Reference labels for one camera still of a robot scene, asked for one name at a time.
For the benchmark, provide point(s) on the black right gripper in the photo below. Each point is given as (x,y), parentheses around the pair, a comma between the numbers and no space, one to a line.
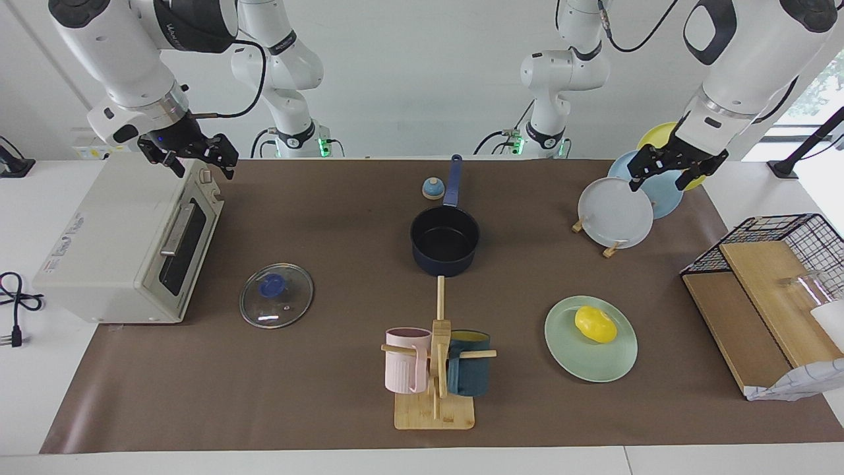
(181,140)

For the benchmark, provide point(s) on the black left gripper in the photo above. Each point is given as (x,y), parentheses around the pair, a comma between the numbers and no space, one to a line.
(686,158)

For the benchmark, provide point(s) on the glass lid with blue knob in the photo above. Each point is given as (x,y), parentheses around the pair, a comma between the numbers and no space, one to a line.
(277,297)

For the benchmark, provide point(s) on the yellow lemon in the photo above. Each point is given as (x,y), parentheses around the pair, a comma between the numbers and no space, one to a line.
(595,324)

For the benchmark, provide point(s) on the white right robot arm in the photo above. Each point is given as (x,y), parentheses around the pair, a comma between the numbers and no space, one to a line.
(105,53)

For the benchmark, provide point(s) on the light blue plate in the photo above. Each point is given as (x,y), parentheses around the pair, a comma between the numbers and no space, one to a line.
(664,198)

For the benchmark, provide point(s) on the yellow plate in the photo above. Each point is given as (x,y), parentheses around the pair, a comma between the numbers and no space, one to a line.
(656,135)

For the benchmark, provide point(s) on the grey plate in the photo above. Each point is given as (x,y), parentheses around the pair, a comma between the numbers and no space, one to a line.
(614,214)

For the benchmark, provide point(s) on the wooden plate rack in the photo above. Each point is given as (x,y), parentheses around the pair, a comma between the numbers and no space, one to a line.
(612,251)

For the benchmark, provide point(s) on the green plate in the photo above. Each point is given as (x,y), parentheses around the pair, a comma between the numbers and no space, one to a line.
(587,363)

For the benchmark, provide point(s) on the white socket box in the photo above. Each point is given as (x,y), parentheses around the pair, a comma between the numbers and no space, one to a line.
(92,148)

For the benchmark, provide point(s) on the white toaster oven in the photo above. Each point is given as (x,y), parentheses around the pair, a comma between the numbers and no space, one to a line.
(112,244)

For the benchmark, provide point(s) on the black clamp stand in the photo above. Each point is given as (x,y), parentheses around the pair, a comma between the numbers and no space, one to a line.
(801,152)
(13,166)

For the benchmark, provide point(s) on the brown table mat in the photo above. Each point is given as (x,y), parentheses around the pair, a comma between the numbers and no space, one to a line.
(330,218)

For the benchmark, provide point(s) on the wooden shelf box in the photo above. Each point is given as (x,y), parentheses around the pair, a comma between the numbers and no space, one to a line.
(732,316)

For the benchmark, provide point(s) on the clear glass cup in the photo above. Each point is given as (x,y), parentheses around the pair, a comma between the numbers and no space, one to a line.
(808,287)

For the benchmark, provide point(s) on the white cup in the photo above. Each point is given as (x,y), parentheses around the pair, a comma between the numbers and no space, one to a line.
(832,323)

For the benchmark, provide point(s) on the small blue dome bell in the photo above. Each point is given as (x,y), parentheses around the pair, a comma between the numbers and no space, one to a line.
(432,189)

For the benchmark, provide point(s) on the white checkered cloth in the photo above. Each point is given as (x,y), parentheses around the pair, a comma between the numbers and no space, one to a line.
(801,382)

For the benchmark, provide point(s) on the dark teal mug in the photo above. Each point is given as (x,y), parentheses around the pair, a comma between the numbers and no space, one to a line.
(469,373)

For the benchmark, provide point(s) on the pink ribbed mug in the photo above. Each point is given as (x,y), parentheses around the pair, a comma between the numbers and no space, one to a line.
(403,363)

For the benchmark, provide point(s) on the wooden mug tree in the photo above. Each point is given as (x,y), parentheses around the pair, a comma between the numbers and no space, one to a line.
(435,412)

